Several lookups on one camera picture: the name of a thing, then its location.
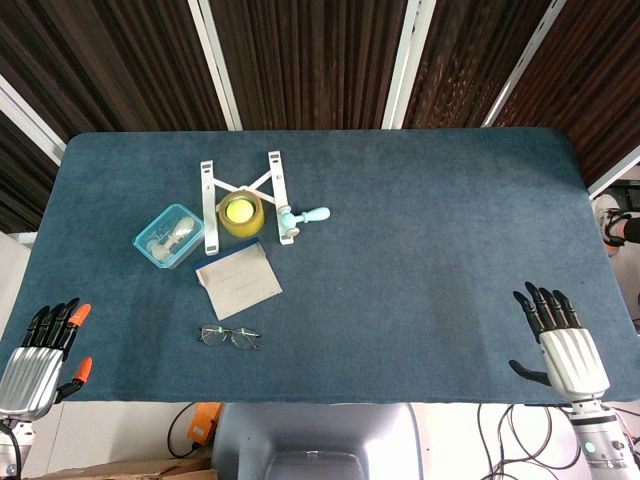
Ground light blue toy hammer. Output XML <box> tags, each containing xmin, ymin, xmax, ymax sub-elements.
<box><xmin>277</xmin><ymin>206</ymin><xmax>332</xmax><ymax>238</ymax></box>

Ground white object in container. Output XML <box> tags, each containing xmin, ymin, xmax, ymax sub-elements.
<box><xmin>148</xmin><ymin>214</ymin><xmax>198</xmax><ymax>260</ymax></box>

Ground blue table cloth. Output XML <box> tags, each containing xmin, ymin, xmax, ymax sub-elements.
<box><xmin>0</xmin><ymin>127</ymin><xmax>640</xmax><ymax>405</ymax></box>

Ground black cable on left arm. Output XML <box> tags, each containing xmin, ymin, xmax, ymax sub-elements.
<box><xmin>0</xmin><ymin>422</ymin><xmax>24</xmax><ymax>476</ymax></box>

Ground yellow tape roll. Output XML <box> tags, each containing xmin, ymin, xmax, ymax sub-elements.
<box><xmin>215</xmin><ymin>189</ymin><xmax>266</xmax><ymax>239</ymax></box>

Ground white frame post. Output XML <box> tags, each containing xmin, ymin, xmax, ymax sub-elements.
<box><xmin>0</xmin><ymin>73</ymin><xmax>67</xmax><ymax>167</ymax></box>
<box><xmin>481</xmin><ymin>0</ymin><xmax>569</xmax><ymax>129</ymax></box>
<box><xmin>187</xmin><ymin>0</ymin><xmax>244</xmax><ymax>132</ymax></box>
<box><xmin>381</xmin><ymin>0</ymin><xmax>437</xmax><ymax>131</ymax></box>
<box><xmin>587</xmin><ymin>156</ymin><xmax>640</xmax><ymax>200</ymax></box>

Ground white sneaker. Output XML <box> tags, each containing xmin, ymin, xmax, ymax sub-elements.
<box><xmin>591</xmin><ymin>194</ymin><xmax>626</xmax><ymax>259</ymax></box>

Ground yellow-green tennis ball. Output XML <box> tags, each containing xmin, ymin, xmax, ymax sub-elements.
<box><xmin>225</xmin><ymin>198</ymin><xmax>255</xmax><ymax>224</ymax></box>

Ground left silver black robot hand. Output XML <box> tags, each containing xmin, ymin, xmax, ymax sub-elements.
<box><xmin>0</xmin><ymin>297</ymin><xmax>94</xmax><ymax>421</ymax></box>

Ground grey robot torso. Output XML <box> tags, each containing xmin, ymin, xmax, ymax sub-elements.
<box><xmin>212</xmin><ymin>402</ymin><xmax>424</xmax><ymax>480</ymax></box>

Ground thin-framed eyeglasses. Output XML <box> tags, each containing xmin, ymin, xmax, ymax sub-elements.
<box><xmin>198</xmin><ymin>324</ymin><xmax>262</xmax><ymax>352</ymax></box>

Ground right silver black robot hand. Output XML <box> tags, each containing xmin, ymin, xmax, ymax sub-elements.
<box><xmin>508</xmin><ymin>281</ymin><xmax>612</xmax><ymax>404</ymax></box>

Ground black cable bundle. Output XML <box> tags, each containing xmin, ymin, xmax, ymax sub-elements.
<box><xmin>477</xmin><ymin>402</ymin><xmax>589</xmax><ymax>480</ymax></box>

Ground cardboard box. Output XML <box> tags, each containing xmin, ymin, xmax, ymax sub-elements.
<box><xmin>24</xmin><ymin>453</ymin><xmax>219</xmax><ymax>480</ymax></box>

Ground orange device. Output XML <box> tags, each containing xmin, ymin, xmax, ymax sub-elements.
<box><xmin>191</xmin><ymin>402</ymin><xmax>224</xmax><ymax>447</ymax></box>

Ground clear blue plastic container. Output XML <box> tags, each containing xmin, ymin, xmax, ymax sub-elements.
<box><xmin>132</xmin><ymin>203</ymin><xmax>205</xmax><ymax>270</ymax></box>

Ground white folding laptop stand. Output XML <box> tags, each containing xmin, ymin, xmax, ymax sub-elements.
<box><xmin>199</xmin><ymin>150</ymin><xmax>296</xmax><ymax>256</ymax></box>

